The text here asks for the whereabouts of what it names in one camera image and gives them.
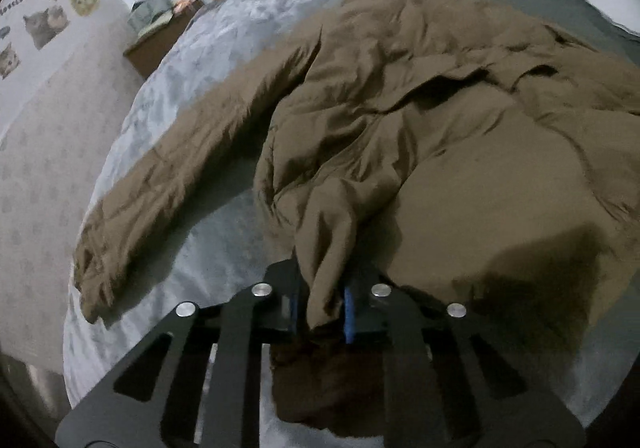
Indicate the wooden nightstand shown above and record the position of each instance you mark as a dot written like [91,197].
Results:
[155,48]

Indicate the grey plush blanket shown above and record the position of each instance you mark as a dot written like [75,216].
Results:
[200,78]

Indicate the tabby cat wall sticker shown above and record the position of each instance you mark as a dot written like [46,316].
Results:
[7,60]

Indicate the yellow cat wall sticker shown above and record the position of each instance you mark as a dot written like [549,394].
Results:
[84,0]

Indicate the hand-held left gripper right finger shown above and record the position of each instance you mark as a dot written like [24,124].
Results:
[349,313]

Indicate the green paper bag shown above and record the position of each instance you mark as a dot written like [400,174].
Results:
[150,10]

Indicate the orange items on nightstand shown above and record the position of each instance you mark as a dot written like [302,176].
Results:
[182,5]

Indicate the brown puffer jacket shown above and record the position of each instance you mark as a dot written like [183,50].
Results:
[400,128]

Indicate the grey cats wall sticker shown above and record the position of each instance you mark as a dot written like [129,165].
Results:
[45,23]

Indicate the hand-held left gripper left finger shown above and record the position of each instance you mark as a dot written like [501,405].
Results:
[295,300]

